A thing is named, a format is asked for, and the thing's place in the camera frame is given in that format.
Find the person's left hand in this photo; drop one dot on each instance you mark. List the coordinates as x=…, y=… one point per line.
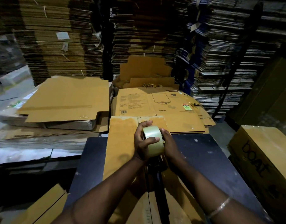
x=141, y=146

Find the person's right hand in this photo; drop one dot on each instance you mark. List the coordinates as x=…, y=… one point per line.
x=169, y=146

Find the person's left thumb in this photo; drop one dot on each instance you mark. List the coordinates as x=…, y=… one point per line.
x=152, y=141

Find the person's right thumb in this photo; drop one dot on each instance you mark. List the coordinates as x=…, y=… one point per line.
x=163, y=135

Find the clear packing tape roll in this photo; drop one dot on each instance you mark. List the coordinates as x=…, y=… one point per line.
x=154, y=146

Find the person's left forearm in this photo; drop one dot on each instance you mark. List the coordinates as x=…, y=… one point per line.
x=105, y=195

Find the person's right forearm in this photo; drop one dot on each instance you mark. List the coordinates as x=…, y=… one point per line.
x=203, y=191

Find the pile of printed flat cartons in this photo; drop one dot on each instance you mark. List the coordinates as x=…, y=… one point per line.
x=157, y=107

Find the flattened brown cardboard box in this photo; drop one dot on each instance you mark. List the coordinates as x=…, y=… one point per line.
x=119, y=142

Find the black tape dispenser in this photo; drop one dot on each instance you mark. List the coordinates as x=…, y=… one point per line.
x=160, y=193

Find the notched cardboard sheet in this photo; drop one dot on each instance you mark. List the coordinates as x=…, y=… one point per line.
x=143, y=69

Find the plain flat cardboard sheet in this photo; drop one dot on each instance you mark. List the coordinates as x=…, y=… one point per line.
x=68, y=97

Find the cardboard box with black print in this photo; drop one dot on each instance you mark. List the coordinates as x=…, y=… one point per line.
x=264, y=158

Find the stack of blue white cartons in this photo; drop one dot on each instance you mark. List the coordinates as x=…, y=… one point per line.
x=226, y=51

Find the dark stack of brown cardboard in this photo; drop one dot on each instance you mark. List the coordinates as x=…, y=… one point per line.
x=145, y=27

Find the plastic wrapped cardboard pile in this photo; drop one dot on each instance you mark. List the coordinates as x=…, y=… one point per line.
x=40, y=137

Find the large upright cardboard panel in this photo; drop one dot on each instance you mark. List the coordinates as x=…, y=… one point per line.
x=268, y=95

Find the small brown cardboard box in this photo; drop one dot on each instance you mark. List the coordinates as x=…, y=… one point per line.
x=44, y=207

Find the tall stack of brown cardboard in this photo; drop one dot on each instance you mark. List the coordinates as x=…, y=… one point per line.
x=56, y=32

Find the black metal rack post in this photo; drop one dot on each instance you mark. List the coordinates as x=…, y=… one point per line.
x=240, y=51

